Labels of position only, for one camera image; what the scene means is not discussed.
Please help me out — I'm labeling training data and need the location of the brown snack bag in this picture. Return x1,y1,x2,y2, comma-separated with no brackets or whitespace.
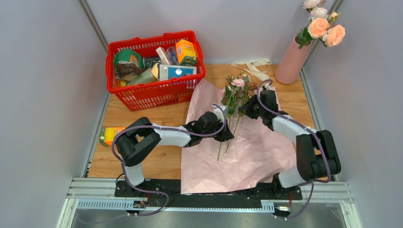
114,61,146,81

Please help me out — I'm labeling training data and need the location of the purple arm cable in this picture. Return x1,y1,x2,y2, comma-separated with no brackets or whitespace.
256,79,332,221
111,103,227,218

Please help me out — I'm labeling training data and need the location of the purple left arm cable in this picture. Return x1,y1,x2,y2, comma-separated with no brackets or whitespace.
111,103,227,218

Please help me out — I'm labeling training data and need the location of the purple flower bouquet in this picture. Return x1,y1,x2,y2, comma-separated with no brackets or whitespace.
216,70,258,162

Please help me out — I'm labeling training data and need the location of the blue white carton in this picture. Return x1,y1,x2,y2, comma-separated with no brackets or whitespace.
158,64,197,81

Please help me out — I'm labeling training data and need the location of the pink wrapping paper sheet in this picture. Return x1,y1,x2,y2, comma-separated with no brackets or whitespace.
181,78,298,195

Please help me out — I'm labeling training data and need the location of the orange box in basket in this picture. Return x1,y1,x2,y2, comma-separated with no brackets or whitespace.
175,39,198,67

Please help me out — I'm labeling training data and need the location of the pink flower stem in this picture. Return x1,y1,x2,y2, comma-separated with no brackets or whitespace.
296,0,328,48

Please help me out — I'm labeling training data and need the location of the pink cylindrical vase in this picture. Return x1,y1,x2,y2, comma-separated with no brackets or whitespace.
275,38,312,85

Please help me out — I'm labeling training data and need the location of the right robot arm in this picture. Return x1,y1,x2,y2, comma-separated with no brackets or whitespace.
239,90,341,199

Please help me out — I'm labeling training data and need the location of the green snack bag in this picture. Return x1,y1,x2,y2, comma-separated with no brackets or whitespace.
114,49,144,68

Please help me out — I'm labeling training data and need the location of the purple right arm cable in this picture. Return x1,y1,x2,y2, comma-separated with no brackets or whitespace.
256,79,332,221

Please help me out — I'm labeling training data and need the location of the pink white small box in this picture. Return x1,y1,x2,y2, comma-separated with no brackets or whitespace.
156,47,173,65

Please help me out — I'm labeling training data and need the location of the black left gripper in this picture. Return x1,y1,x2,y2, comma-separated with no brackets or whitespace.
201,118,235,143

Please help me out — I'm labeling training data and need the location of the dark patterned packet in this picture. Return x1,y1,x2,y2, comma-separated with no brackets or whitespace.
143,57,161,68

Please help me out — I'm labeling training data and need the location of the cream ribbon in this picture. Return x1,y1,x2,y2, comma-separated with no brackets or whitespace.
230,58,272,81

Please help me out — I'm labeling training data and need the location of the orange juice box on table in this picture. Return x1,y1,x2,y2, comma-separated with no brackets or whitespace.
99,127,125,147

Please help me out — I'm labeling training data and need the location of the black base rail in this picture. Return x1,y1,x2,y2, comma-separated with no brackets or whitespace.
114,179,302,214

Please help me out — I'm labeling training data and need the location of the clear plastic package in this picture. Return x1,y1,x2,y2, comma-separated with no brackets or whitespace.
166,46,179,65

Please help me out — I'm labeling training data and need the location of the red plastic shopping basket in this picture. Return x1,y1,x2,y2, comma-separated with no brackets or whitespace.
105,30,206,111

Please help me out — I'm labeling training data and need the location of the green bottle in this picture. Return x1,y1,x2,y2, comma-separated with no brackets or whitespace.
128,68,158,86

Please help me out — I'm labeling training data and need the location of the peach rose flower stem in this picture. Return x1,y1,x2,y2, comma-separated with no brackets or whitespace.
307,12,345,47

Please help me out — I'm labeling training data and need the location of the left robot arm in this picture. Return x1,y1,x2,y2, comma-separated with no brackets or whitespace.
111,110,234,197

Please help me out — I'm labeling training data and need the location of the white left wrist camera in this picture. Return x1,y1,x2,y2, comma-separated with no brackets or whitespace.
213,105,229,123

